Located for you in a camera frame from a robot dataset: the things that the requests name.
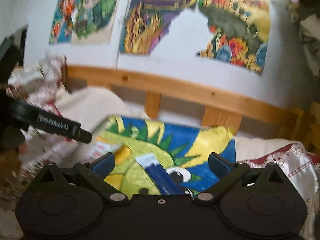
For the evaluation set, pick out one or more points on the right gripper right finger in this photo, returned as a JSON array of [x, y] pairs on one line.
[[228, 173]]

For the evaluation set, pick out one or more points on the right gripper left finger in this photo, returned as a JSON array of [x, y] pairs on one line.
[[94, 174]]

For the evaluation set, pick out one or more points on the blue white snack packet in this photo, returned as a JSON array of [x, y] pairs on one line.
[[158, 175]]

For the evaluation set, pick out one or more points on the colourful painted tray box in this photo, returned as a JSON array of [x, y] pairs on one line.
[[183, 152]]

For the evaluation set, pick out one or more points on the cream pillow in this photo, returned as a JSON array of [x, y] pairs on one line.
[[90, 106]]

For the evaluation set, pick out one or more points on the camouflage fabric pile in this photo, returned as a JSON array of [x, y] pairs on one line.
[[305, 16]]

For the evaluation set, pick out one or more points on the wooden bed frame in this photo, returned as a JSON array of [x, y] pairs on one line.
[[222, 108]]

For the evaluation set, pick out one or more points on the left cartoon wall drawing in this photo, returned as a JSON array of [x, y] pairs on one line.
[[83, 22]]

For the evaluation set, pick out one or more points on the right landscape wall drawing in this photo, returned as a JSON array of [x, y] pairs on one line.
[[240, 31]]

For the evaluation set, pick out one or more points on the middle swirly wall drawing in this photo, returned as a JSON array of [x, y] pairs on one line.
[[147, 22]]

